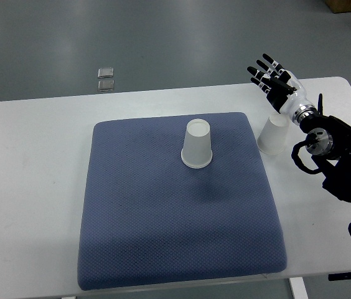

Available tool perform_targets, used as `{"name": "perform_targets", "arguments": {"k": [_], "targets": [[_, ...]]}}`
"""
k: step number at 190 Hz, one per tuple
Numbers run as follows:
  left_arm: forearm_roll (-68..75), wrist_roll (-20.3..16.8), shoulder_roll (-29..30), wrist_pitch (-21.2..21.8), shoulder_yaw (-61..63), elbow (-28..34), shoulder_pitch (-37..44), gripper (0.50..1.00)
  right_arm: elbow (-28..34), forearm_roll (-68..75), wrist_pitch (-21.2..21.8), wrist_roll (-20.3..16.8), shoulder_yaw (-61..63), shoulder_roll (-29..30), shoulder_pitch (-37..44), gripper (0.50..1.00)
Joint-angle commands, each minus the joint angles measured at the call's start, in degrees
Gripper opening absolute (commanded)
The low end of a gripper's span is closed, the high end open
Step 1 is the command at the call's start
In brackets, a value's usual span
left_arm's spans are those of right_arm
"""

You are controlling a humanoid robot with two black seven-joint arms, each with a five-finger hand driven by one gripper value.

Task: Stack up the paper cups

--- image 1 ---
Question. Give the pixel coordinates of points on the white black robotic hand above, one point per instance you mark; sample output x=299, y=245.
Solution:
x=282, y=89

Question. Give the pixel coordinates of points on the white paper cup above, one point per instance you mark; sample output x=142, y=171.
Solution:
x=273, y=135
x=196, y=151

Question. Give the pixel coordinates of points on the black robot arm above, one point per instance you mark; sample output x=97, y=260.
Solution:
x=326, y=150

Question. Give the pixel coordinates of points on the brown cardboard box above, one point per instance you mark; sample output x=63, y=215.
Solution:
x=339, y=6

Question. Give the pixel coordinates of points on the upper metal floor plate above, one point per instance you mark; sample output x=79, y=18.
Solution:
x=105, y=72

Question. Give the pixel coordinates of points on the blue fabric cushion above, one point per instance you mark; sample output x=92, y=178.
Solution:
x=148, y=218

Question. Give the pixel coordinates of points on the white table leg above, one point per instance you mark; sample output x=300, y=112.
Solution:
x=298, y=288

